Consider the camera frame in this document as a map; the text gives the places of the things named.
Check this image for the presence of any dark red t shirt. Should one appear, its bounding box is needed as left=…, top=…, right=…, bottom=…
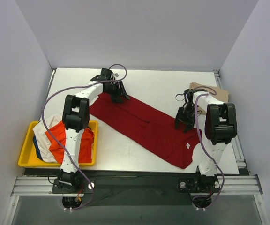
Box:
left=90, top=93, right=200, bottom=169

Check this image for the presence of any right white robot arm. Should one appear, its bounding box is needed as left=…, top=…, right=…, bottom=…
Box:
left=174, top=86, right=237, bottom=188

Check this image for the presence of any folded beige t shirt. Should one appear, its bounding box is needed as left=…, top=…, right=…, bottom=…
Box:
left=189, top=82, right=229, bottom=102

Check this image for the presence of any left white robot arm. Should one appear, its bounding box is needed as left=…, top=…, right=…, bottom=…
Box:
left=58, top=68, right=130, bottom=187

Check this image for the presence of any purple cable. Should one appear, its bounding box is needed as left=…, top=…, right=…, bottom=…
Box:
left=41, top=63, right=128, bottom=210
left=192, top=86, right=225, bottom=209

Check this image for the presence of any yellow plastic tray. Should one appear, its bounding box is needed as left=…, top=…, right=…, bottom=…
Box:
left=18, top=120, right=98, bottom=167

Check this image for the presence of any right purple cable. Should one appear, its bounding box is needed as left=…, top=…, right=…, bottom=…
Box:
left=192, top=86, right=225, bottom=209

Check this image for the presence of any white t shirt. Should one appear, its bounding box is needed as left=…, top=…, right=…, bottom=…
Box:
left=33, top=114, right=66, bottom=164

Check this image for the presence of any navy blue t shirt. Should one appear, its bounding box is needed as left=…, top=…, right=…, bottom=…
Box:
left=33, top=136, right=43, bottom=161

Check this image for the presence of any orange t shirt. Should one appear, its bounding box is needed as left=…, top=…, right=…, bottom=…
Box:
left=45, top=119, right=96, bottom=165

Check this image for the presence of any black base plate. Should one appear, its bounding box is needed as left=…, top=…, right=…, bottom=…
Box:
left=52, top=170, right=221, bottom=207

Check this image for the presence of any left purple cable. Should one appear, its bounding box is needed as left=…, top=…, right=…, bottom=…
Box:
left=41, top=63, right=128, bottom=210

